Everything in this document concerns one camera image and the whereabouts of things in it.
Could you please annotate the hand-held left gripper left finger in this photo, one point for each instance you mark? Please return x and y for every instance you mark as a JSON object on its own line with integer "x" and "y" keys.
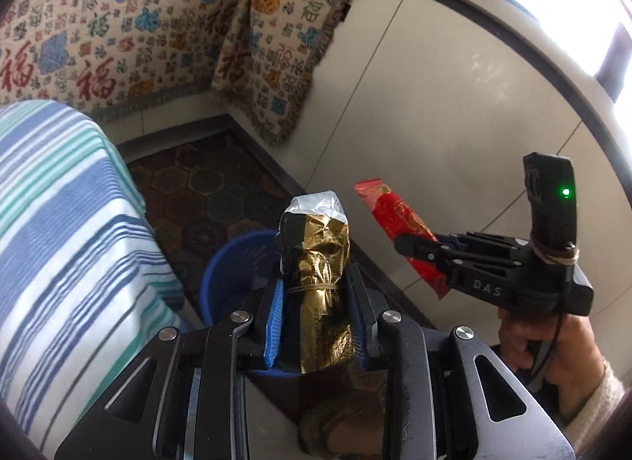
{"x": 273, "y": 326}

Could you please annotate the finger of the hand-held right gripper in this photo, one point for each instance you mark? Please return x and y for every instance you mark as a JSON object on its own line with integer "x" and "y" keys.
{"x": 486, "y": 241}
{"x": 424, "y": 250}

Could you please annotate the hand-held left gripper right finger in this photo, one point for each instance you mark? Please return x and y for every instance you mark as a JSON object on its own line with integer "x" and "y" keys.
{"x": 358, "y": 312}

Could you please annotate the red packet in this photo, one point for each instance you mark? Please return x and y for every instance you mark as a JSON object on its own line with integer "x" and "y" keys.
{"x": 405, "y": 220}

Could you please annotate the gold foil packet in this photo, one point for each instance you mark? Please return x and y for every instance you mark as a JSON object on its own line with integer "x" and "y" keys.
{"x": 316, "y": 287}

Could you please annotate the blue plastic bin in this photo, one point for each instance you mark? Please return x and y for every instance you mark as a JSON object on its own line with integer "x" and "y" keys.
{"x": 232, "y": 267}

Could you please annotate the person's right forearm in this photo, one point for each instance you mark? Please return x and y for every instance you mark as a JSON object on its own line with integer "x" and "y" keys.
{"x": 597, "y": 400}

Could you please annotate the person's right hand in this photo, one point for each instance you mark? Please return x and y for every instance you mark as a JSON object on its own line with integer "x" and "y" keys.
{"x": 572, "y": 346}

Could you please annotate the brown slipper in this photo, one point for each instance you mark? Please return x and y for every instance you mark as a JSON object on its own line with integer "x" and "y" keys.
{"x": 340, "y": 425}

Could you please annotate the blue striped cloth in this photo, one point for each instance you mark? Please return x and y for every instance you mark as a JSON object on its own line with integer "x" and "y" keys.
{"x": 64, "y": 252}

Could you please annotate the small printed blanket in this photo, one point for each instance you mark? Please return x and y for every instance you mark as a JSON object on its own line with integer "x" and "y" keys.
{"x": 281, "y": 45}

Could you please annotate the large printed blanket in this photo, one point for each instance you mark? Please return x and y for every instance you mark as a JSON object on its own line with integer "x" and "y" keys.
{"x": 113, "y": 20}

